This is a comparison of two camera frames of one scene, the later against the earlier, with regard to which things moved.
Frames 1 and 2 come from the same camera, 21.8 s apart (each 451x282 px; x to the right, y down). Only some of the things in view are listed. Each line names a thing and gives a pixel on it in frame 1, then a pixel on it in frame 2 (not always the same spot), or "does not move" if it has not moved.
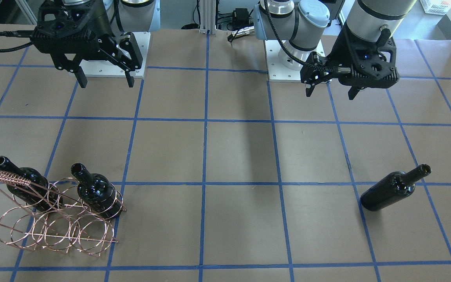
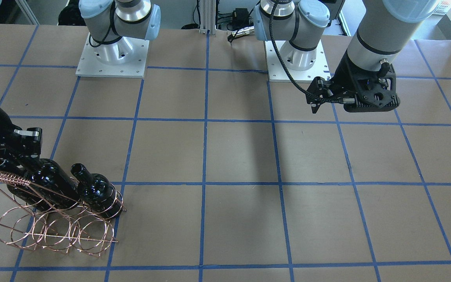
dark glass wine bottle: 392,188 -> 49,188
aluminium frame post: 207,16 does not move
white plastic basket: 438,7 does not move
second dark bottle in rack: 98,194 does not move
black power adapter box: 240,17 does not move
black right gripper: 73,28 -> 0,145
